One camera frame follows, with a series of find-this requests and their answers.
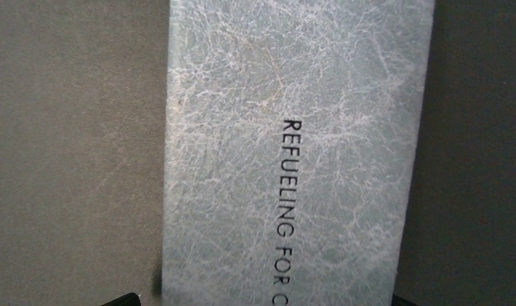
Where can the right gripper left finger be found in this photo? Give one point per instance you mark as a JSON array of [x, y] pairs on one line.
[[129, 299]]

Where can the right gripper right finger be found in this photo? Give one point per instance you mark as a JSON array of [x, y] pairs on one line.
[[398, 301]]

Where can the blue-grey glasses case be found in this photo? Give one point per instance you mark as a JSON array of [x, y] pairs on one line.
[[291, 130]]

